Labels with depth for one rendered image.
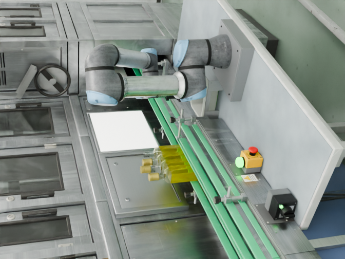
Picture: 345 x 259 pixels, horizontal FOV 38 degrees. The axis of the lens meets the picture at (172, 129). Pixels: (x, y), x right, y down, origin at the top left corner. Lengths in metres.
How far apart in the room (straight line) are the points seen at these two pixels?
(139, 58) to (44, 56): 0.99
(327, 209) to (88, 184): 1.09
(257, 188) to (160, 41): 1.41
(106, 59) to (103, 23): 1.38
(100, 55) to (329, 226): 1.07
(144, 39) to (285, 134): 1.43
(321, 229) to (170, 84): 0.82
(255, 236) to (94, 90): 0.80
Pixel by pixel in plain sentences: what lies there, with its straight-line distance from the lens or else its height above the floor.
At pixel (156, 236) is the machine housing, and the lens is 2.18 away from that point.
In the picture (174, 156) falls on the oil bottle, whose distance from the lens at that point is 2.33.
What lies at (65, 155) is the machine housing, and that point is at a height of 1.48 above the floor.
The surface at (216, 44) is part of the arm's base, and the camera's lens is 2.18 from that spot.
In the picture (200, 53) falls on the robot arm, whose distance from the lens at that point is 2.15.
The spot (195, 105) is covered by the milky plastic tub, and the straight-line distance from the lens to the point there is 2.58.
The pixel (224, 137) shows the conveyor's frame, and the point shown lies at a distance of 2.29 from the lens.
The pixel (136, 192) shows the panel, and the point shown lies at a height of 1.19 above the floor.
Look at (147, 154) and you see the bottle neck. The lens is 2.36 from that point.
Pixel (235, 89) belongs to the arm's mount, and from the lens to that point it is 2.19.
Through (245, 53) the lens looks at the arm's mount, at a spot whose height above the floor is 0.79.
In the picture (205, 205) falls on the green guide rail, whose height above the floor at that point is 0.95.
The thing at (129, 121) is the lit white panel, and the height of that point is 1.09.
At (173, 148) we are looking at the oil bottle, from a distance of 2.38.
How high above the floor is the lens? 1.69
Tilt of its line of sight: 17 degrees down
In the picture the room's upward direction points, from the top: 94 degrees counter-clockwise
